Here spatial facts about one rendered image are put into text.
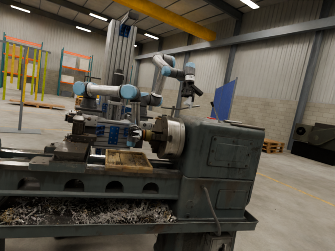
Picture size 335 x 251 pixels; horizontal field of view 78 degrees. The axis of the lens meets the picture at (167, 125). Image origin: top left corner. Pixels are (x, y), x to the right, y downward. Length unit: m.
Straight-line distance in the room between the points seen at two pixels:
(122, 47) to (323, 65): 10.58
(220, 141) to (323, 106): 10.14
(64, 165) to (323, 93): 11.17
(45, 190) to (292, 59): 12.15
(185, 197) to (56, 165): 0.83
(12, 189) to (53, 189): 0.21
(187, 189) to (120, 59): 1.42
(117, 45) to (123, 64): 0.19
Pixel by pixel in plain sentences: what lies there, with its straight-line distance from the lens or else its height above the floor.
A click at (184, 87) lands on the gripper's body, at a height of 1.47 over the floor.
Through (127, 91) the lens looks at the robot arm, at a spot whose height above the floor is 1.36.
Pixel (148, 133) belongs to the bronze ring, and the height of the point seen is 1.10.
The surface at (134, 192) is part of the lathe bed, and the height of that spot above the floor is 0.72.
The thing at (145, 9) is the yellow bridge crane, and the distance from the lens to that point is 13.03.
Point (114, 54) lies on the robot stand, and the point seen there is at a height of 1.71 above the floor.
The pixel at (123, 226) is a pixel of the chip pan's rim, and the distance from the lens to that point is 1.38.
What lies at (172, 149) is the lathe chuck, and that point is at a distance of 1.40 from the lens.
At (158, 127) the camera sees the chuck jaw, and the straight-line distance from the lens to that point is 1.52.
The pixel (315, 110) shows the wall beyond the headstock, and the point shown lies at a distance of 11.54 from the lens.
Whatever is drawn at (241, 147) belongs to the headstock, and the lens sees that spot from 1.57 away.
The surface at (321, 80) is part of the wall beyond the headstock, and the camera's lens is 11.75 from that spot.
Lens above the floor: 1.35
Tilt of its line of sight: 7 degrees down
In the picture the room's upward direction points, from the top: 10 degrees clockwise
